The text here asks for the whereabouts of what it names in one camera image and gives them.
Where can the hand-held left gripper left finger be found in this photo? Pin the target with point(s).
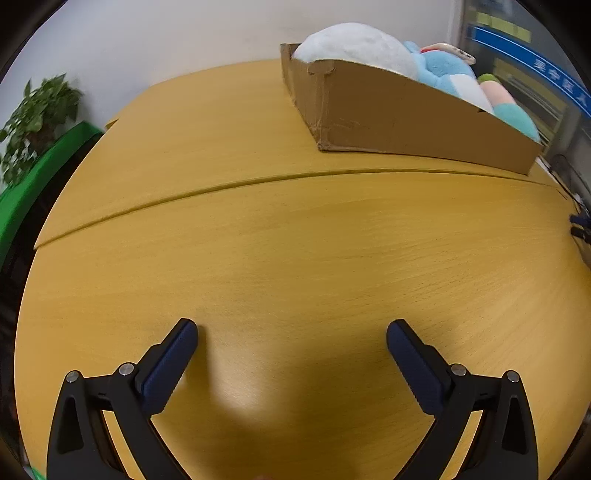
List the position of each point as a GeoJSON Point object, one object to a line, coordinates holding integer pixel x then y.
{"type": "Point", "coordinates": [168, 364]}

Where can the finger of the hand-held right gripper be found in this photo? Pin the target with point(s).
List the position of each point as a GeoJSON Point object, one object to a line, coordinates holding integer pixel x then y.
{"type": "Point", "coordinates": [580, 219]}
{"type": "Point", "coordinates": [581, 233]}

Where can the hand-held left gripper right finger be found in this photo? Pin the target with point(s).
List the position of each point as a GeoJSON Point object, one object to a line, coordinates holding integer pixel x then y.
{"type": "Point", "coordinates": [415, 364]}

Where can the blue bear plush toy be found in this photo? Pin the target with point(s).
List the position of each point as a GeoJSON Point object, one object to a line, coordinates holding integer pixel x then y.
{"type": "Point", "coordinates": [443, 69]}

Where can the brown cardboard box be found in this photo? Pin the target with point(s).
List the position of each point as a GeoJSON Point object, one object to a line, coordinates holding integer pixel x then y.
{"type": "Point", "coordinates": [392, 120]}

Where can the pale pink and teal plush toy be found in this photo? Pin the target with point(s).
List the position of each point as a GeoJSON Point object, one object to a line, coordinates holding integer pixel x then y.
{"type": "Point", "coordinates": [512, 115]}

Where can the green potted plant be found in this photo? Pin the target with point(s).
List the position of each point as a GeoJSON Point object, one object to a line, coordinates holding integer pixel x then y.
{"type": "Point", "coordinates": [32, 120]}

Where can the white round plush toy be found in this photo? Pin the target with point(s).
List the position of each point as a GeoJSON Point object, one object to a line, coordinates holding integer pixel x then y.
{"type": "Point", "coordinates": [355, 44]}

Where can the blue and yellow wall sign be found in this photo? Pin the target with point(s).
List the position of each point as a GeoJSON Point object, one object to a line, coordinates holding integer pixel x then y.
{"type": "Point", "coordinates": [521, 50]}

